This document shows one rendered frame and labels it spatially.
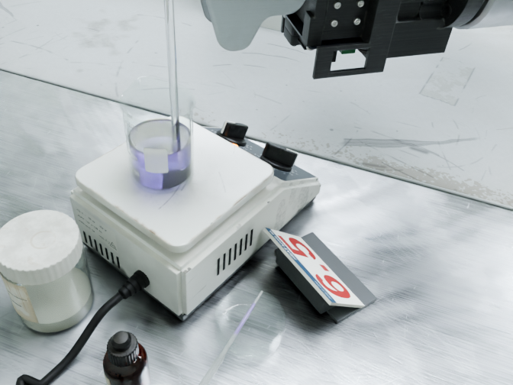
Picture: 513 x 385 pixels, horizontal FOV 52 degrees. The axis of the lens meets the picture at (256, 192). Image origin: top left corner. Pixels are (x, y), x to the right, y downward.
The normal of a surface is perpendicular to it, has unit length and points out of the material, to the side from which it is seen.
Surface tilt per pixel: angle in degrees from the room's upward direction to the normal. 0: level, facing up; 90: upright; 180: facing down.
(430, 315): 0
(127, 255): 90
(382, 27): 90
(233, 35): 90
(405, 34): 90
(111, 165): 0
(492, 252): 0
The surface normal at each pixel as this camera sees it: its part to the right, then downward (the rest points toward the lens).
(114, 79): 0.07, -0.73
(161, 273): -0.62, 0.51
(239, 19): 0.26, 0.67
